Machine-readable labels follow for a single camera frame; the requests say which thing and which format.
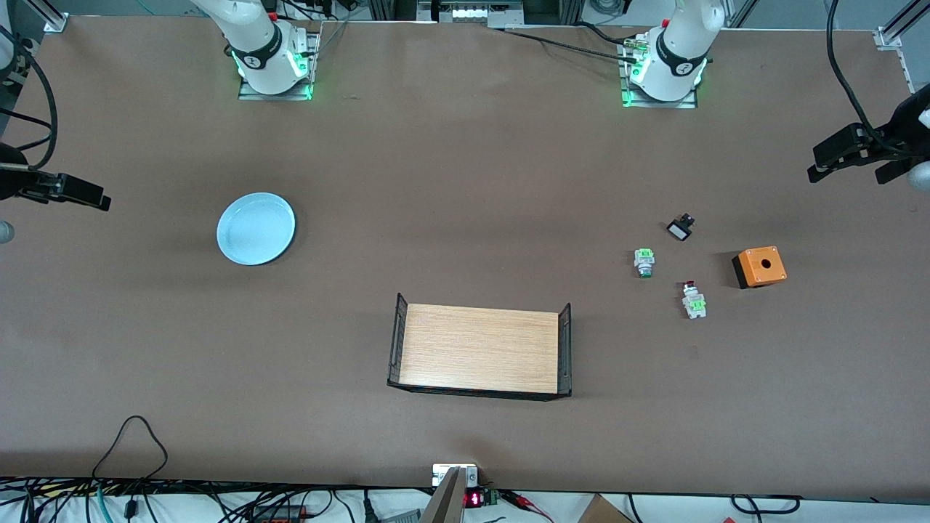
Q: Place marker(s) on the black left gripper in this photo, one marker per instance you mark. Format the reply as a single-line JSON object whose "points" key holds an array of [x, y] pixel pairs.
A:
{"points": [[903, 128]]}

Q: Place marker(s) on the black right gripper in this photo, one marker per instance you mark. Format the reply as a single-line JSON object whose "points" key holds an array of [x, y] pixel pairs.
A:
{"points": [[10, 179]]}

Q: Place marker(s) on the light blue round plate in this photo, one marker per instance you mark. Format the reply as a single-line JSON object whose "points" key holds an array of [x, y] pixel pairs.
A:
{"points": [[256, 229]]}

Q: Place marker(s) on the red push button switch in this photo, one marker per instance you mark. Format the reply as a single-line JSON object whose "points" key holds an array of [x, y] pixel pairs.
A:
{"points": [[694, 299]]}

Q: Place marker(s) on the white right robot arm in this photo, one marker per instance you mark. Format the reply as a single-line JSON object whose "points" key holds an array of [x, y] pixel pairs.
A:
{"points": [[261, 43]]}

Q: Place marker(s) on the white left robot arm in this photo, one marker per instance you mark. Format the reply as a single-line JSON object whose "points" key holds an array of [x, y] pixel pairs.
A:
{"points": [[679, 51]]}

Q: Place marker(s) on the black power strip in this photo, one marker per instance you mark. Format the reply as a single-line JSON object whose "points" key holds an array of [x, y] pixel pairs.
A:
{"points": [[280, 514]]}

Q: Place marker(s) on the white LED light bar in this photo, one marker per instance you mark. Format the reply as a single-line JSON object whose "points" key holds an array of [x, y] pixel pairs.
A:
{"points": [[472, 12]]}

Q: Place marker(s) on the wooden tray black mesh sides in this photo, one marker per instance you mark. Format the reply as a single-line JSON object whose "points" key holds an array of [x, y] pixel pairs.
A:
{"points": [[479, 349]]}

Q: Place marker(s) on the brown cardboard box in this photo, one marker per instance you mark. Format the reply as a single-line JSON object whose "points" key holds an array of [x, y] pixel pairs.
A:
{"points": [[603, 511]]}

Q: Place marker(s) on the red LED display module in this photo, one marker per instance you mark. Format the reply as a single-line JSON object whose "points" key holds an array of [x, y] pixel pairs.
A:
{"points": [[476, 499]]}

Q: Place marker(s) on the orange button enclosure box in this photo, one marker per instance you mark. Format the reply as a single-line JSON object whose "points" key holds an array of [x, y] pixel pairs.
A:
{"points": [[761, 266]]}

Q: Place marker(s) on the aluminium corner bracket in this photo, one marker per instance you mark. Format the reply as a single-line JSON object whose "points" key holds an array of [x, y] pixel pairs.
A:
{"points": [[51, 18], [897, 29]]}

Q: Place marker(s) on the black rectangular switch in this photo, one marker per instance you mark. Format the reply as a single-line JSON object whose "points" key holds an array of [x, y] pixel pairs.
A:
{"points": [[680, 229]]}

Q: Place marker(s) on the green push button switch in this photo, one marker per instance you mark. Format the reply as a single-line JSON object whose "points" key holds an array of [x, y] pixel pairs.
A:
{"points": [[644, 261]]}

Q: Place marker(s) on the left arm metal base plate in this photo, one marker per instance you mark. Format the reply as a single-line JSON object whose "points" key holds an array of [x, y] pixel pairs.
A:
{"points": [[629, 80]]}

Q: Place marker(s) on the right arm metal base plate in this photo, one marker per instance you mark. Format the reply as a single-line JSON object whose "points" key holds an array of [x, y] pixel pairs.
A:
{"points": [[314, 62]]}

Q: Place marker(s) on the aluminium camera post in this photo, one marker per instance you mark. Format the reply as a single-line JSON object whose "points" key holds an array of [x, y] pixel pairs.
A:
{"points": [[449, 497]]}

